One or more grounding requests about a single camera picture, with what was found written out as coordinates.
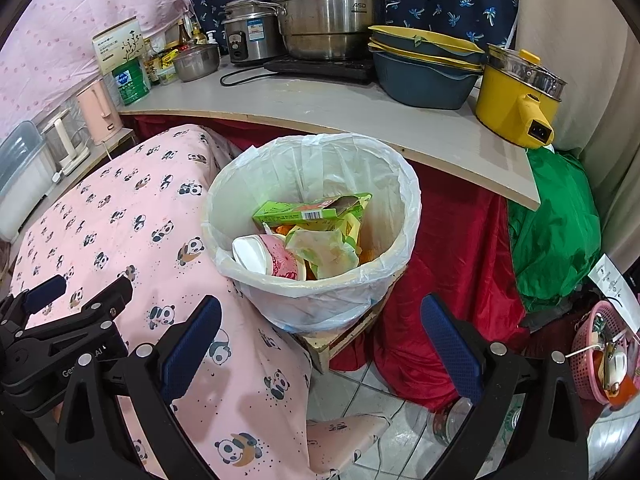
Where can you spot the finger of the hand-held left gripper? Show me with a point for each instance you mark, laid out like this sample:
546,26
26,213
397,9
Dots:
47,292
110,300

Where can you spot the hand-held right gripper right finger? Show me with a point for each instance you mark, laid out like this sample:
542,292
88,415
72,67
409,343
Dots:
450,350

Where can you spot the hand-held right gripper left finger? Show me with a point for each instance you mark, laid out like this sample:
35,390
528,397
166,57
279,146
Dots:
192,345

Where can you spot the pink paper cup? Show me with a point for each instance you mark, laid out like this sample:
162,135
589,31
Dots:
280,260

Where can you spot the white lined trash bin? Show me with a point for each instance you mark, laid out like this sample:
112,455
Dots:
310,300

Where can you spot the orange and yellow snack wrapper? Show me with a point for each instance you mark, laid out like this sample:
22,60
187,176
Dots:
325,255

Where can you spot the green carton box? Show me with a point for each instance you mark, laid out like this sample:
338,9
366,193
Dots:
300,212

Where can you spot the clear plastic bottle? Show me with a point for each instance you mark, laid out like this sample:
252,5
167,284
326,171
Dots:
450,425

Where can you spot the red satin cloth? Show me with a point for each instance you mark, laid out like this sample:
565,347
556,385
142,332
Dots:
450,270

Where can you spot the wooden stool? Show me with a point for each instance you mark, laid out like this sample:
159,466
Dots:
340,345

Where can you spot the white plastic lidded container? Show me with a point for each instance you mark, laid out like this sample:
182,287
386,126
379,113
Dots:
20,185

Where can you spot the pink plastic basket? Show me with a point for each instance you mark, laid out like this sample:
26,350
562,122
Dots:
590,360

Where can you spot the white paper tag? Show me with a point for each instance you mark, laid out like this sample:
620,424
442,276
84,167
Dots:
612,280

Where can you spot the pink electric kettle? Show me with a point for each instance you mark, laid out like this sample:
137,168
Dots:
97,115

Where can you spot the green tin can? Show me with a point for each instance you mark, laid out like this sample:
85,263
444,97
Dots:
131,85

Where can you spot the small steel pot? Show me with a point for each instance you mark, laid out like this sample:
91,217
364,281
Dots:
195,62

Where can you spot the white printed box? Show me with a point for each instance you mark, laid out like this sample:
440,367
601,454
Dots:
117,45

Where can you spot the yellow electric pot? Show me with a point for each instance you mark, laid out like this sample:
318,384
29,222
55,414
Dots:
505,100

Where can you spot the dark glass sauce bottle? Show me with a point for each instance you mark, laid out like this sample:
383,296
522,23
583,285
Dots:
184,35

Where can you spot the white pump bottle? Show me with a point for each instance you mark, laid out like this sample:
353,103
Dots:
213,39

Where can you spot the pink dotted curtain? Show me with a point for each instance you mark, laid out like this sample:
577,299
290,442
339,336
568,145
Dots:
75,10

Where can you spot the steel rice cooker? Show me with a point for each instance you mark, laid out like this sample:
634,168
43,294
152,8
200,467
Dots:
260,35

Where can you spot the black induction cooktop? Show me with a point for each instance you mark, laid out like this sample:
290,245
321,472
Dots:
325,67

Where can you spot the navy palm print cloth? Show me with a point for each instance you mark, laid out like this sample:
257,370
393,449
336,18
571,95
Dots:
450,5

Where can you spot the beige curtain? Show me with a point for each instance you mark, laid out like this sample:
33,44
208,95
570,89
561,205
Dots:
575,20

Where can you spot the large steel steamer pot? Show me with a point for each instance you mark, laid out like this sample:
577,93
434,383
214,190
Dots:
330,15

